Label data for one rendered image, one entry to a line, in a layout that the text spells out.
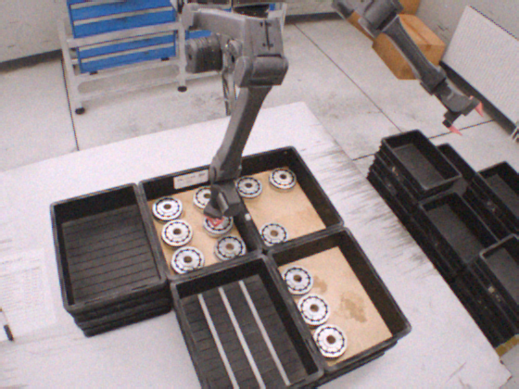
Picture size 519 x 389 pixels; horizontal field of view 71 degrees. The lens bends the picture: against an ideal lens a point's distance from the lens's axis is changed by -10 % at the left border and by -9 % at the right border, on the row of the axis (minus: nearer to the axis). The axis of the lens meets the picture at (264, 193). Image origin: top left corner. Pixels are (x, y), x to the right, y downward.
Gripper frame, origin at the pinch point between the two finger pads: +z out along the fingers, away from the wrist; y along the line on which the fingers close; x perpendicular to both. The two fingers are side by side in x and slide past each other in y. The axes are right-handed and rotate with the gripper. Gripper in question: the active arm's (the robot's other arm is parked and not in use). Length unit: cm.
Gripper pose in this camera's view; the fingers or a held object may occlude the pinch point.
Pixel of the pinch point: (218, 219)
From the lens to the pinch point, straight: 135.1
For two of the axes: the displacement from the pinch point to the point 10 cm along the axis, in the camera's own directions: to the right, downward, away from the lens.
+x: -9.2, -3.6, 1.3
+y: 3.6, -7.0, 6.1
